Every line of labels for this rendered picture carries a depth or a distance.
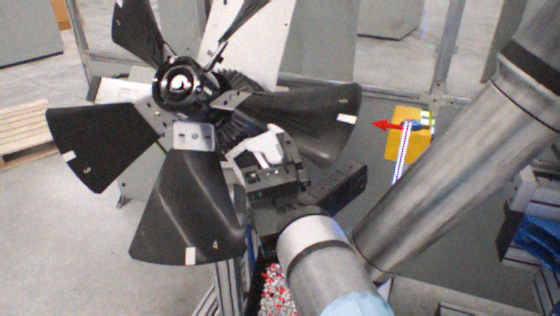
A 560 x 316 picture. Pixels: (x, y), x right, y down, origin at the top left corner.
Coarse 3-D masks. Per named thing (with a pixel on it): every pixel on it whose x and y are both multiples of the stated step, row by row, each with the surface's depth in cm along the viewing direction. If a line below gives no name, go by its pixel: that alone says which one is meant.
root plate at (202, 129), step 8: (176, 120) 72; (176, 128) 71; (184, 128) 72; (192, 128) 73; (200, 128) 74; (208, 128) 75; (176, 136) 71; (184, 136) 72; (200, 136) 74; (176, 144) 70; (184, 144) 71; (192, 144) 72; (200, 144) 73; (208, 144) 74
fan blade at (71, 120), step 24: (48, 120) 78; (72, 120) 77; (96, 120) 76; (120, 120) 76; (144, 120) 77; (72, 144) 79; (96, 144) 79; (120, 144) 79; (144, 144) 80; (72, 168) 81; (96, 168) 81; (120, 168) 82; (96, 192) 83
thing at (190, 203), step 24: (168, 168) 69; (192, 168) 71; (216, 168) 74; (168, 192) 68; (192, 192) 69; (216, 192) 72; (144, 216) 66; (168, 216) 67; (192, 216) 69; (216, 216) 71; (144, 240) 66; (168, 240) 66; (192, 240) 68; (240, 240) 71; (168, 264) 66; (192, 264) 67
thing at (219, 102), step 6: (222, 96) 73; (228, 96) 73; (240, 96) 73; (246, 96) 73; (216, 102) 71; (222, 102) 71; (228, 102) 71; (234, 102) 71; (228, 108) 68; (234, 108) 68
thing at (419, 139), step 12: (396, 108) 96; (408, 108) 96; (396, 120) 89; (420, 120) 89; (396, 132) 85; (420, 132) 83; (396, 144) 87; (408, 144) 85; (420, 144) 84; (384, 156) 90; (396, 156) 88; (408, 156) 87
